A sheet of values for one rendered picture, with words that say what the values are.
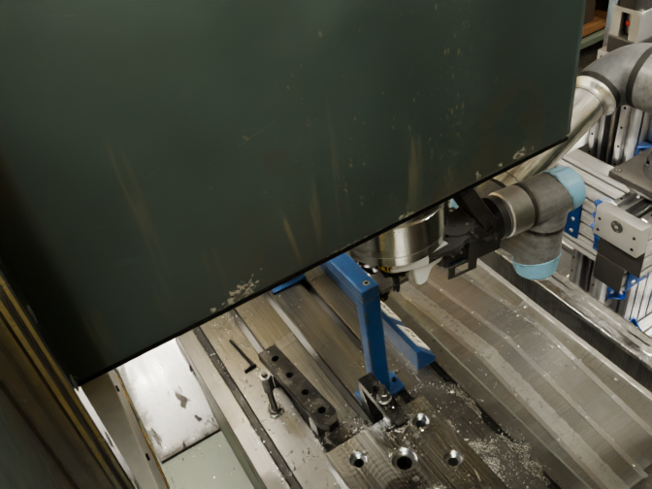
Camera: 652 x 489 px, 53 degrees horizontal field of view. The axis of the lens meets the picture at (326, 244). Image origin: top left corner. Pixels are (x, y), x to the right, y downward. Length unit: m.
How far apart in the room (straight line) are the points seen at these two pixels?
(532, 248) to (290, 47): 0.67
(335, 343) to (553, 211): 0.69
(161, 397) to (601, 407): 1.11
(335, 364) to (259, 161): 0.98
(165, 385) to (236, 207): 1.30
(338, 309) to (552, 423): 0.56
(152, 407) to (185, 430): 0.11
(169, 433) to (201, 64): 1.40
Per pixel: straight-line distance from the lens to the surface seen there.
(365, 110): 0.65
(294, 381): 1.44
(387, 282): 1.25
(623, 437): 1.70
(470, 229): 0.99
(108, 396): 0.93
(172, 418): 1.86
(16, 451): 0.47
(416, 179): 0.73
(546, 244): 1.13
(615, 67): 1.35
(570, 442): 1.64
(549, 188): 1.08
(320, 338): 1.60
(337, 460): 1.29
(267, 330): 1.64
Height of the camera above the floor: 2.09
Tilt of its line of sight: 40 degrees down
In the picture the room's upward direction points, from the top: 10 degrees counter-clockwise
